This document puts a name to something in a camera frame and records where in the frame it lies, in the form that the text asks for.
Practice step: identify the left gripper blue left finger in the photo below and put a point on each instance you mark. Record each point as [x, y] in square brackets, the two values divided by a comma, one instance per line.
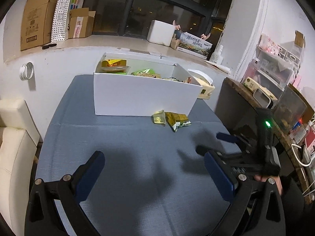
[86, 175]

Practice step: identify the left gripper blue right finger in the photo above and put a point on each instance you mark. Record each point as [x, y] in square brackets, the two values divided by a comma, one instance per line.
[222, 175]

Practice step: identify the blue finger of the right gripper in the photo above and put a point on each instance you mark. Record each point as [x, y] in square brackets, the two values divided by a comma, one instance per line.
[202, 150]
[226, 137]

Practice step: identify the yellow snack bag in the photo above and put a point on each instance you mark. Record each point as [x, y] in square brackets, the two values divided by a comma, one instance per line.
[176, 120]

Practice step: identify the black yellow snack packet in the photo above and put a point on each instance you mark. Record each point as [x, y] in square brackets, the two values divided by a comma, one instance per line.
[187, 80]

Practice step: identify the green snack bag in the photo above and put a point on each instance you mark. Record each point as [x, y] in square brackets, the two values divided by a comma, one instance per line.
[146, 73]

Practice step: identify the orange snack bag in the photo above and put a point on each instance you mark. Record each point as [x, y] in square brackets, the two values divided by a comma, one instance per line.
[114, 70]

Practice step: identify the yellow snack pouch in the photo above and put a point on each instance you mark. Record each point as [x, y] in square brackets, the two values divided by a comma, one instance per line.
[114, 63]

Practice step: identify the person's right hand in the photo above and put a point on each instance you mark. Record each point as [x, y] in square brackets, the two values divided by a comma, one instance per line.
[276, 179]

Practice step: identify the clear jelly cup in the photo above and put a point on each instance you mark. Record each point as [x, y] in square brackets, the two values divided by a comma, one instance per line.
[159, 117]

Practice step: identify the blue grey table mat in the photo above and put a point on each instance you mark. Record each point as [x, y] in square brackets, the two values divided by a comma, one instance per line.
[153, 182]

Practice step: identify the yellow green tea box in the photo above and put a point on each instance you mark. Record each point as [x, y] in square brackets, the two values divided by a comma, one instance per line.
[251, 84]

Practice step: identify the cream sofa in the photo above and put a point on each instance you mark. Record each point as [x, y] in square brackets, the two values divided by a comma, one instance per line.
[19, 139]

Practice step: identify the white bottle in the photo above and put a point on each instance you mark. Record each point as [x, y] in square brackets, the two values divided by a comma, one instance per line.
[216, 56]

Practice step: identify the plastic drawer organizer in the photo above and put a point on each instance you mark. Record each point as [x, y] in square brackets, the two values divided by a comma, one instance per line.
[276, 66]

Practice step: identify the white storage box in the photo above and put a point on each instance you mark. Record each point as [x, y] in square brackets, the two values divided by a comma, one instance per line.
[129, 95]

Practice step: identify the printed landscape box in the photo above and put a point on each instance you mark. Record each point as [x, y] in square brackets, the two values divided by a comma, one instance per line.
[194, 45]

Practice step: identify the white tape roll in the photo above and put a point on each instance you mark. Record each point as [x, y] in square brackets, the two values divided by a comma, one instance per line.
[26, 71]

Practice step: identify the white foam box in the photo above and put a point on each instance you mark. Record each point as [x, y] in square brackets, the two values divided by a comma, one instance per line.
[160, 33]

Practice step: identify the black glasses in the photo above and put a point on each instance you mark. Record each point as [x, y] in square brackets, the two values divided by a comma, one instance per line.
[47, 46]

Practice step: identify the small open cardboard box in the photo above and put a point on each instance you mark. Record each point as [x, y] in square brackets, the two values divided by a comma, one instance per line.
[81, 23]

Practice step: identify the white dotted paper bag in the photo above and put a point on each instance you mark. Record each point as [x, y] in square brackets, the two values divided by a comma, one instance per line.
[60, 21]

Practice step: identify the large cardboard box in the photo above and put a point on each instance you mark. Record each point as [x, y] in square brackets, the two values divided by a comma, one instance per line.
[37, 22]

